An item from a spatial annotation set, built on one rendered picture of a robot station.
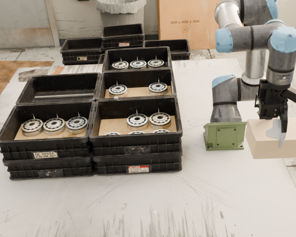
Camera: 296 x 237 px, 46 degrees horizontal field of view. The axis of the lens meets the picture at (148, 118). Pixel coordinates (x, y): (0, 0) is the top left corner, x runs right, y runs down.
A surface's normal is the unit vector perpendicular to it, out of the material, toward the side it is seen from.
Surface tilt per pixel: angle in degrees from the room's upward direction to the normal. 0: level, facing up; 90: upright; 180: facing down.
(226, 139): 90
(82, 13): 90
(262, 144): 90
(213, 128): 90
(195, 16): 77
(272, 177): 0
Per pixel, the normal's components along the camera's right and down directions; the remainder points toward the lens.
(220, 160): -0.05, -0.82
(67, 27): -0.01, 0.58
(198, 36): -0.02, 0.30
